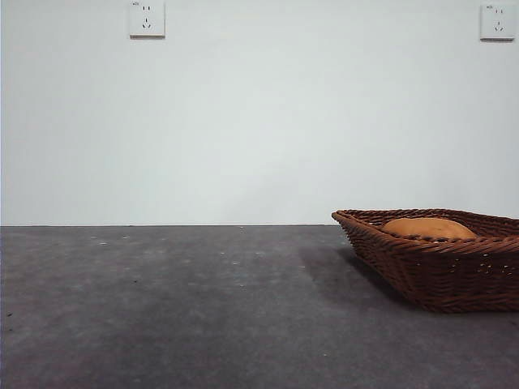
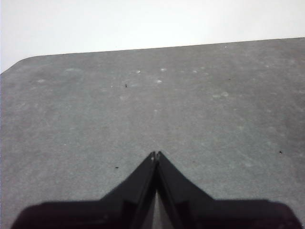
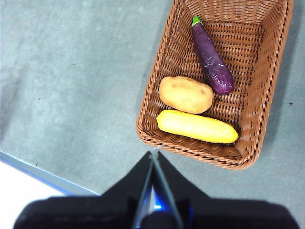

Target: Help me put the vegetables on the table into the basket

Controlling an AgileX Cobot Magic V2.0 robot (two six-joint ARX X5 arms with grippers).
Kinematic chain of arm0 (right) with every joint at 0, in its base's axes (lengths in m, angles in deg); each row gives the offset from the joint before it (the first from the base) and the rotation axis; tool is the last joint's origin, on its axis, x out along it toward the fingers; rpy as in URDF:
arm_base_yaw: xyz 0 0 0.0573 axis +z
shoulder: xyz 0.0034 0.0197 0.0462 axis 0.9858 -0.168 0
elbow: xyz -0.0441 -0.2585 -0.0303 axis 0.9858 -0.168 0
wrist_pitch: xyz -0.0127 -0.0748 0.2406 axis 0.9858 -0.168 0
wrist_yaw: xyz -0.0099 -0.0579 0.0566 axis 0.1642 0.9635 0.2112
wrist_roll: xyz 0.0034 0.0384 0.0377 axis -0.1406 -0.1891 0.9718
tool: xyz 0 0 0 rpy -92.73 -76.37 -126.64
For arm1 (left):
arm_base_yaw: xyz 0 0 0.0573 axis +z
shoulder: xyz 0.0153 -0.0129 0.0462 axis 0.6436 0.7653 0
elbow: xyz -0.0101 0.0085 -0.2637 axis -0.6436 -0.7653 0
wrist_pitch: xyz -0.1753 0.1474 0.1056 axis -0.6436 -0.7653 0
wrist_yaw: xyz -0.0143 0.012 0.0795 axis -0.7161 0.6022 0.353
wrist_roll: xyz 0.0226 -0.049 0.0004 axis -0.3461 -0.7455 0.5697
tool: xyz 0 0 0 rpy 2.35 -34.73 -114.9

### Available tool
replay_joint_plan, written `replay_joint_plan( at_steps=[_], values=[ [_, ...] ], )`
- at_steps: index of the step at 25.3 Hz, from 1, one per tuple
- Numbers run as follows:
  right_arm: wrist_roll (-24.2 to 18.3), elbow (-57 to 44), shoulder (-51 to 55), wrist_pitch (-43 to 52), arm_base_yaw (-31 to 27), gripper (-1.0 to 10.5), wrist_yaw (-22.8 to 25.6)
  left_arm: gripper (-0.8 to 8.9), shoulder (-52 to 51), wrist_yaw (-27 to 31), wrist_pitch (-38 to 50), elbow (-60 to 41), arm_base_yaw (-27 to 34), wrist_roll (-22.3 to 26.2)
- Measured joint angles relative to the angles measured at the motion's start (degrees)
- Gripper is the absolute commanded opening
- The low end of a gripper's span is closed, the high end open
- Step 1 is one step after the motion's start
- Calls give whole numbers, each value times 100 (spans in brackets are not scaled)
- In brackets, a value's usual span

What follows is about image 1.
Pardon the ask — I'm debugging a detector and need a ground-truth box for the brown potato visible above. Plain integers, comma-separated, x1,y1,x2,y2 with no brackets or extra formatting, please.
380,217,478,241

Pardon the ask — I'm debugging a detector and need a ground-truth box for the brown woven wicker basket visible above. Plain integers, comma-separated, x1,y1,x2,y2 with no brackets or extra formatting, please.
331,208,519,314

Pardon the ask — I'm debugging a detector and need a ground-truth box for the white wall socket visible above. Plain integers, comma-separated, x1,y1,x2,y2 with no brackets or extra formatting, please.
129,0,166,41
479,3,511,42

